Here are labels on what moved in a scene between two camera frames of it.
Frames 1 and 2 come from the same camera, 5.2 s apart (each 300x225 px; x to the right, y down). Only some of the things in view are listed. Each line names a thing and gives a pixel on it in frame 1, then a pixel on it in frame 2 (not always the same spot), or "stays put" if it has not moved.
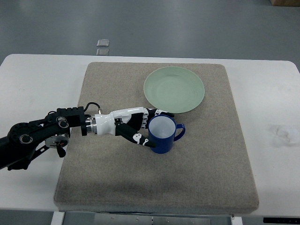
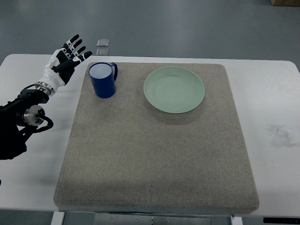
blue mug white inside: (161, 130) → (103, 75)
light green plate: (174, 89) stays put
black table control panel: (281, 220) stays put
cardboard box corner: (286, 3) stays put
